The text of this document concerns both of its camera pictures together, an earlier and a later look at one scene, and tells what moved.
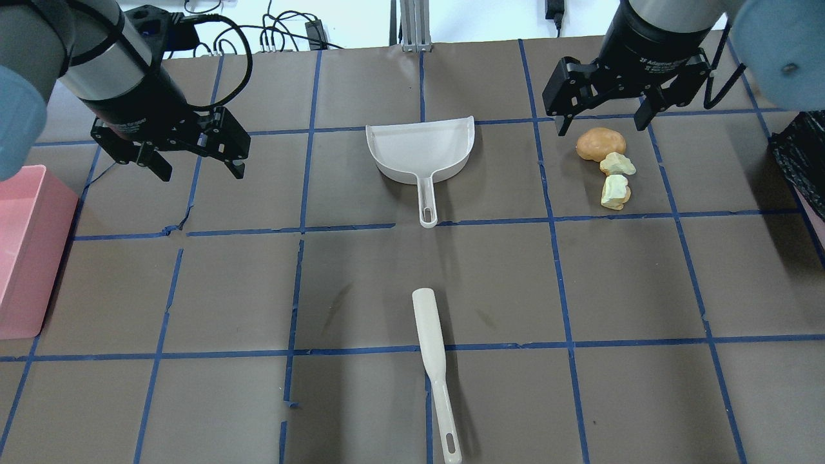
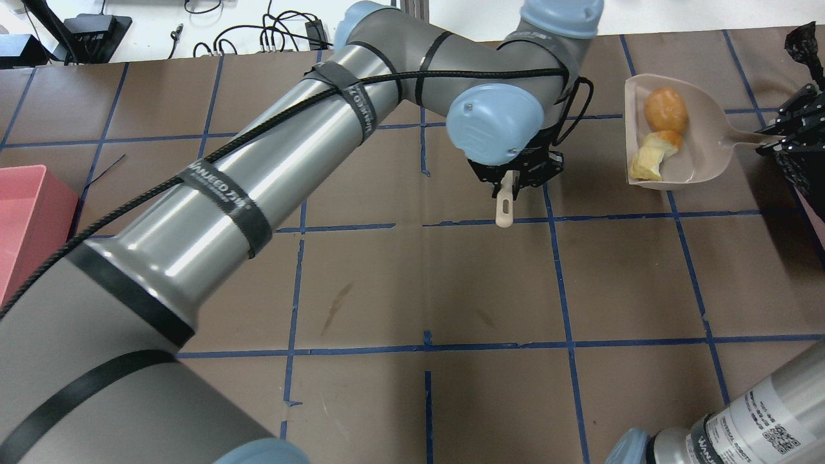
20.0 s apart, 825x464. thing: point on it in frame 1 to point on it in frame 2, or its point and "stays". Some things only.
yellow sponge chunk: (615, 192) to (657, 147)
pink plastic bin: (37, 218) stays
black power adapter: (316, 35) stays
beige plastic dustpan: (423, 153) to (708, 141)
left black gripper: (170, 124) to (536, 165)
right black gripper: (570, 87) to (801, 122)
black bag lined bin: (798, 149) stays
